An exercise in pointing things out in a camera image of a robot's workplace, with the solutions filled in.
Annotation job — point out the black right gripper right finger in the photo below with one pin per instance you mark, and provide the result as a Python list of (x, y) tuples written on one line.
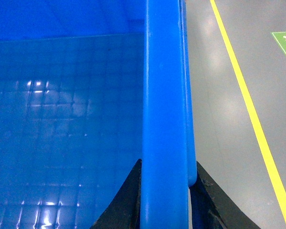
[(212, 208)]

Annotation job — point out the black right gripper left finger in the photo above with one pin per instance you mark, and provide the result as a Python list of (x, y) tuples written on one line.
[(124, 210)]

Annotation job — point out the large blue plastic crate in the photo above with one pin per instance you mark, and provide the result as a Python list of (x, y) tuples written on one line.
[(88, 87)]

